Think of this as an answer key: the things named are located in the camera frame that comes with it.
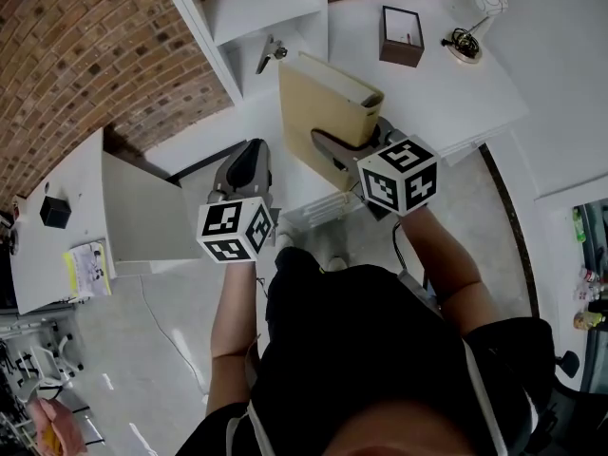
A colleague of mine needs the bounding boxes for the yellow drink bottle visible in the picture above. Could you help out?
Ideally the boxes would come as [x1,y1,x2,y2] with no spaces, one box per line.
[573,311,607,333]

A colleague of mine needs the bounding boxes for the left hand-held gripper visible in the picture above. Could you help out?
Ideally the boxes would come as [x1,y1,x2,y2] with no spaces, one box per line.
[196,139,282,264]

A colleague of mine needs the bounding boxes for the thin floor cable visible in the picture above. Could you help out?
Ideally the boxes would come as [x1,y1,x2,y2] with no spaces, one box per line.
[137,273,211,398]

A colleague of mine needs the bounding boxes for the green plastic bottle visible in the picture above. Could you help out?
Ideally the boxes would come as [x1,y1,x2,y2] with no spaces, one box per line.
[571,206,589,244]

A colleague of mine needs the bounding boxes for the white plain table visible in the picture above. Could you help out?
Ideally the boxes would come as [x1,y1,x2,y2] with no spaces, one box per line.
[9,128,205,315]

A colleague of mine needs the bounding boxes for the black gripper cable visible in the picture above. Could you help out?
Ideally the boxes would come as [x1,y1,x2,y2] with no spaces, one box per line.
[390,220,429,296]

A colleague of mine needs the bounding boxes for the white swivel chair base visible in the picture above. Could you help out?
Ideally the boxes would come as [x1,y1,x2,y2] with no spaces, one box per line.
[26,331,86,391]

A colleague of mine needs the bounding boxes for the white desk with drawers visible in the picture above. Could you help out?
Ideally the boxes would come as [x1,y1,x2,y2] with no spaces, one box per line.
[142,0,531,230]

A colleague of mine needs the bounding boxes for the person's right forearm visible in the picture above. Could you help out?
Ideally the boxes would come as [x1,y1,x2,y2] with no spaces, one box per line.
[397,205,504,341]

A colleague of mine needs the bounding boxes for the grey metal clamp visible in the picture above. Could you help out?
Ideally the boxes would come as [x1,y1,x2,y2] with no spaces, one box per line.
[255,33,289,76]

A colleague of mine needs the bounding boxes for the person's left forearm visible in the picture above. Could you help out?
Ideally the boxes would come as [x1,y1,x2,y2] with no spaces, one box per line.
[206,256,261,417]

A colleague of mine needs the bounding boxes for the clear red-label bottle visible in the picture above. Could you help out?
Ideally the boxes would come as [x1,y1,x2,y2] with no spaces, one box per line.
[575,266,605,303]

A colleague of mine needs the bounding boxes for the white wall shelf unit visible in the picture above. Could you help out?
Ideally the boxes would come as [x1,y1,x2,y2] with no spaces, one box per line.
[154,0,523,106]

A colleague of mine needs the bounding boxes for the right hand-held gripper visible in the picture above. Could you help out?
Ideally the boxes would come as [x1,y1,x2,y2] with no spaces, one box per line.
[311,116,439,222]

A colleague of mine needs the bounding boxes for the yellow-edged printed booklet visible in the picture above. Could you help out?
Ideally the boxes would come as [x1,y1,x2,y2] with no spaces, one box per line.
[62,237,113,300]

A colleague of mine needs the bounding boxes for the beige gold-printed book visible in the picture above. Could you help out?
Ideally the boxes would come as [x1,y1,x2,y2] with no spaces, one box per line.
[277,50,386,193]

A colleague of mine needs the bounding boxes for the brown square box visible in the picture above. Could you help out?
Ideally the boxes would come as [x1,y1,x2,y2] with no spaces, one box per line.
[378,5,426,69]

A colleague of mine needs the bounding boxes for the black cube box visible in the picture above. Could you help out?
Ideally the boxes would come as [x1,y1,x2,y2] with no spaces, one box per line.
[38,196,73,230]

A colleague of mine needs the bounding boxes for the person's black clothed torso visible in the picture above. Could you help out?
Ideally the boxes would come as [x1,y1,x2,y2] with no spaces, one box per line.
[175,247,560,456]

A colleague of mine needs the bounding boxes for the black office chair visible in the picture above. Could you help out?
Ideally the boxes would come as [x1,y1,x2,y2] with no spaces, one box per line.
[522,348,608,456]

